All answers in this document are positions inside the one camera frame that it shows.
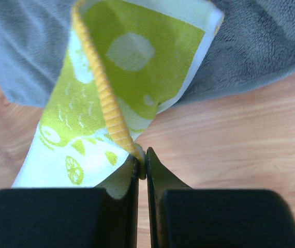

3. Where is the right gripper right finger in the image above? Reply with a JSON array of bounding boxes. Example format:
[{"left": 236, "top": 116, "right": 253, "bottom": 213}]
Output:
[{"left": 146, "top": 148, "right": 295, "bottom": 248}]

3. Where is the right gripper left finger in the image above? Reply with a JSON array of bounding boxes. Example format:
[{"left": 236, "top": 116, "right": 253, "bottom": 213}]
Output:
[{"left": 0, "top": 157, "right": 139, "bottom": 247}]

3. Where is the yellow green patterned towel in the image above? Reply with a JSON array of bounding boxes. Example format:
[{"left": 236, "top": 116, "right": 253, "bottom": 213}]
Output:
[{"left": 12, "top": 1, "right": 224, "bottom": 199}]

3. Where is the grey towel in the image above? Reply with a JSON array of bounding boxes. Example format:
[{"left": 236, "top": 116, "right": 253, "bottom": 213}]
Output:
[{"left": 0, "top": 1, "right": 295, "bottom": 107}]

